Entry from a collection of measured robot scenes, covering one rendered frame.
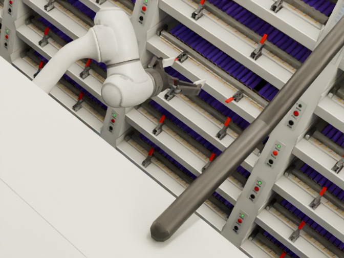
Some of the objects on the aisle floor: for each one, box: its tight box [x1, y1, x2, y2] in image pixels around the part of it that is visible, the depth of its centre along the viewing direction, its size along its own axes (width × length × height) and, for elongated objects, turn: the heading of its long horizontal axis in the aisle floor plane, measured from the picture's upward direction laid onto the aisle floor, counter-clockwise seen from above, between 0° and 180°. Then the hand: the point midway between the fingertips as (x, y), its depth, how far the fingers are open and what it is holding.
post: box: [221, 0, 344, 249], centre depth 229 cm, size 20×9×176 cm, turn 124°
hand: (186, 72), depth 210 cm, fingers open, 13 cm apart
